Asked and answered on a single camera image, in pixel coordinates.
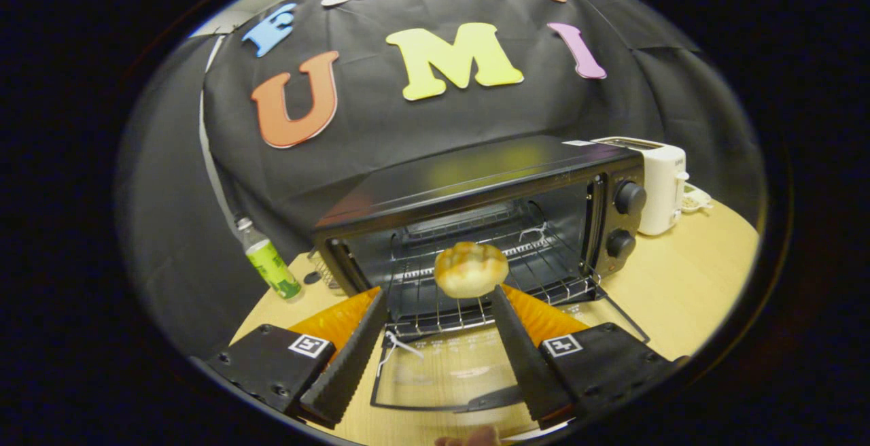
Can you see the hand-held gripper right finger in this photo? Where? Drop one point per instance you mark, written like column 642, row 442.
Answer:
column 527, row 364

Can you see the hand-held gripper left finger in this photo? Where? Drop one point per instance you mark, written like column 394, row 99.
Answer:
column 350, row 364

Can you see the golden bread roll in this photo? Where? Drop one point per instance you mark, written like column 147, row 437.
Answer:
column 469, row 269

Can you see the black toaster oven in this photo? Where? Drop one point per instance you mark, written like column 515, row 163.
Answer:
column 476, row 174

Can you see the white pop-up toaster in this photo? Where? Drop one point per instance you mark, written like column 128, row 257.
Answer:
column 663, row 187

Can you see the black bottle cap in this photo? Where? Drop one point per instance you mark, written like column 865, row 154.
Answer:
column 312, row 277

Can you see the small clear container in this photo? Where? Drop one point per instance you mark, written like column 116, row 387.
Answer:
column 326, row 270

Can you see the green label plastic bottle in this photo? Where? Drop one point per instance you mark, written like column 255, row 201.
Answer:
column 272, row 266

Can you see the small white dish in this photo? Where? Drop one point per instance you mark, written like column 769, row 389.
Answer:
column 697, row 200

